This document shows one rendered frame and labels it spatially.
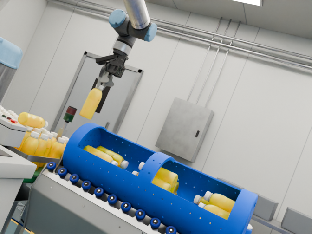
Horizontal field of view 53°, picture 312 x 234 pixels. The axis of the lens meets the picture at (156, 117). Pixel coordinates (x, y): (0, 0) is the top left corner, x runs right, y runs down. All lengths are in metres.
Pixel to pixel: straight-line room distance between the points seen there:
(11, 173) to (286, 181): 4.09
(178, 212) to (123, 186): 0.27
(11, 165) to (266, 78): 4.33
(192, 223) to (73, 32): 5.43
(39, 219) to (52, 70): 4.86
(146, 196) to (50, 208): 0.49
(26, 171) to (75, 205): 0.66
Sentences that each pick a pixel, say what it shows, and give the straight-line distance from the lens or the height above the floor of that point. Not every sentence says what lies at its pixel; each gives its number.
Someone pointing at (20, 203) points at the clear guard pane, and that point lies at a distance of 2.28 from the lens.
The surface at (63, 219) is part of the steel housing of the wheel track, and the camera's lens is 1.58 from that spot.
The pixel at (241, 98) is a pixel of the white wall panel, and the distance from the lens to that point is 4.82.
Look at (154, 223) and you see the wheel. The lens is 1.38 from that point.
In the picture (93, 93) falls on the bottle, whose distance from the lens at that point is 1.63.
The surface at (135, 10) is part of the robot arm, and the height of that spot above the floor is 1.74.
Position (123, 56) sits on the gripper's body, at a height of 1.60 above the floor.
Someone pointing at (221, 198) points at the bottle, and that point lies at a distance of 1.38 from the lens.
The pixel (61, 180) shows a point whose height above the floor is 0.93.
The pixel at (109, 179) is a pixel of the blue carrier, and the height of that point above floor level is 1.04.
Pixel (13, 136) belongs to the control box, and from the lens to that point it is 1.56.
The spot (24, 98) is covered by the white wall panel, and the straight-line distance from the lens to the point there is 6.59.
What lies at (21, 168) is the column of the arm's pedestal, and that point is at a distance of 0.89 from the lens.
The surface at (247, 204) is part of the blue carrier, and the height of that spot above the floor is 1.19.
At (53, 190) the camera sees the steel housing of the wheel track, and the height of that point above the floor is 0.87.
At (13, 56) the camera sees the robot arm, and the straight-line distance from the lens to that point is 0.85.
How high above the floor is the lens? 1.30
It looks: 3 degrees up
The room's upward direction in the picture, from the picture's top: 23 degrees clockwise
